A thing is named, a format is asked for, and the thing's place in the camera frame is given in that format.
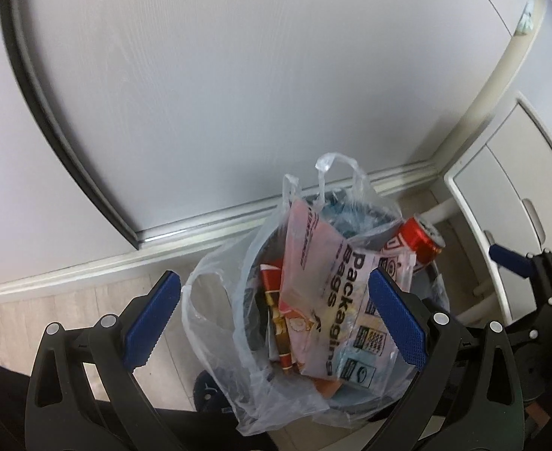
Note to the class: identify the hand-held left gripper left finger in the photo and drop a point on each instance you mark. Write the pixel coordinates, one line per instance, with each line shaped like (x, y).
(154, 319)

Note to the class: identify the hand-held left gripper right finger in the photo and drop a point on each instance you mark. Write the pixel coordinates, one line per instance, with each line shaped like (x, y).
(398, 319)

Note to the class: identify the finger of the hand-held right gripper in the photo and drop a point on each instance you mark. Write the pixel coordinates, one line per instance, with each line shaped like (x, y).
(508, 257)

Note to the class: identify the clear plastic bin bag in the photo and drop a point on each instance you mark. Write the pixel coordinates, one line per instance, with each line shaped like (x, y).
(215, 300)

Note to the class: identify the pink printed plastic bag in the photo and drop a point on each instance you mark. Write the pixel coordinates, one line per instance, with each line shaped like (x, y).
(323, 291)

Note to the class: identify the red soda can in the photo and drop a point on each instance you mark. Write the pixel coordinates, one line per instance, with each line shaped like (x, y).
(417, 239)

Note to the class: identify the round blue trash bin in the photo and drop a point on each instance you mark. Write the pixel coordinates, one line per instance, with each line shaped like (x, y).
(250, 310)

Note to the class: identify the thin white floor pipe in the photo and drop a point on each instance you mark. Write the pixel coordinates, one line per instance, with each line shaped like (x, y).
(478, 307)
(440, 210)

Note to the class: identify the white bedside cabinet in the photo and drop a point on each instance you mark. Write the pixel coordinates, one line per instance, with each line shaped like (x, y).
(496, 183)

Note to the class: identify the black perforated shoe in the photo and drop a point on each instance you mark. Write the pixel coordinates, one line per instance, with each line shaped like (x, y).
(212, 387)

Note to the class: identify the white vertical pipe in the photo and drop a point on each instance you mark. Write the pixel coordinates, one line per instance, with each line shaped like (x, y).
(492, 98)

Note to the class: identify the dark door edge strip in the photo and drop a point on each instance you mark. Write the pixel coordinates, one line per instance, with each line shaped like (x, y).
(55, 131)

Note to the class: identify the pale tape on pipe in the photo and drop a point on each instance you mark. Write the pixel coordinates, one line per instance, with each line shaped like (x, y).
(525, 16)

